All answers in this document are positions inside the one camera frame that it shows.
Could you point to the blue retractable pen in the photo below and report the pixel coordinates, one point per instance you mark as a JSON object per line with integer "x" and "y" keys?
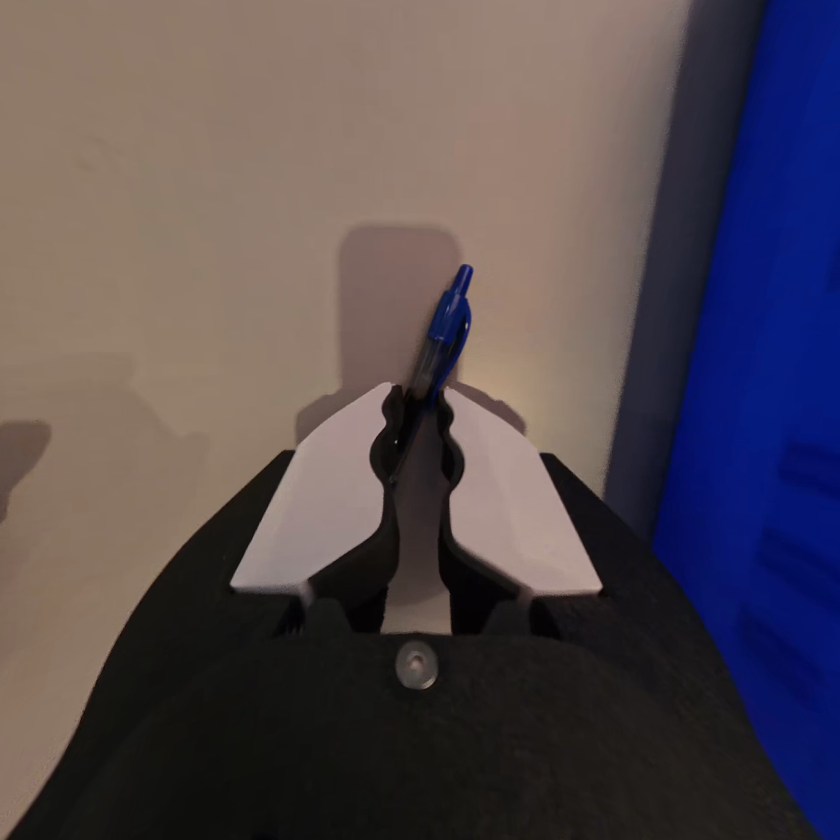
{"x": 449, "y": 321}

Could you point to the blue plastic bin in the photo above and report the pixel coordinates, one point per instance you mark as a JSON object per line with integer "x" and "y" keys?
{"x": 774, "y": 328}

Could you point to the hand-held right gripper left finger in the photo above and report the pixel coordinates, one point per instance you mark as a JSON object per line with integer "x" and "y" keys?
{"x": 315, "y": 512}

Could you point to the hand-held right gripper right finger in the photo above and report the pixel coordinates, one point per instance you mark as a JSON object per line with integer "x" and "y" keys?
{"x": 525, "y": 518}

